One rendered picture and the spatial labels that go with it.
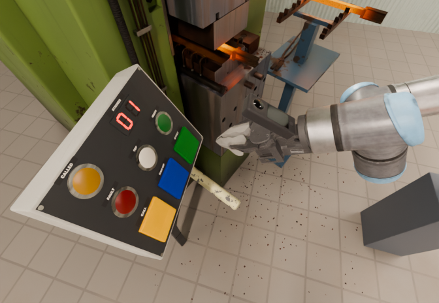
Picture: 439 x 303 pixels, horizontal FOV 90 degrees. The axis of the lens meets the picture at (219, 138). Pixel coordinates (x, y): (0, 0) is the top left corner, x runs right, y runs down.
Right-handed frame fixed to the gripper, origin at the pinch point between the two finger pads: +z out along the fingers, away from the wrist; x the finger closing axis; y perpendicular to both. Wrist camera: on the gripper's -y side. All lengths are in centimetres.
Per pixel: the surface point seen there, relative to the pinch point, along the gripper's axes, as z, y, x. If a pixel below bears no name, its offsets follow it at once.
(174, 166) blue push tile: 10.3, -1.2, -7.9
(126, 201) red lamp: 10.6, -8.8, -20.0
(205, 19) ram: 4.1, -16.1, 31.9
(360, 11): -38, 26, 86
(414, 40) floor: -107, 185, 274
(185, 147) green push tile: 10.3, 0.2, -1.3
